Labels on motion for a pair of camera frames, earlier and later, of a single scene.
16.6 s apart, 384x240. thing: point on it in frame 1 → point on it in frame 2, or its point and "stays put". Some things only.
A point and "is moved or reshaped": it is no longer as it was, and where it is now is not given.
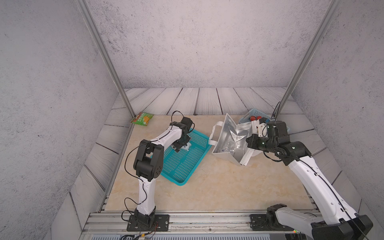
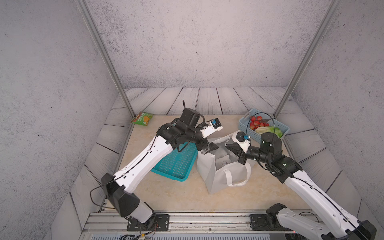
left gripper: x=177 y=146 → x=204 y=142
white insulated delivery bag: x=232 y=145 is moved or reshaped
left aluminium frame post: x=106 y=55 stays put
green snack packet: x=142 y=118 stays put
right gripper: x=252 y=144 → x=242 y=157
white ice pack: x=186 y=147 → x=222 y=161
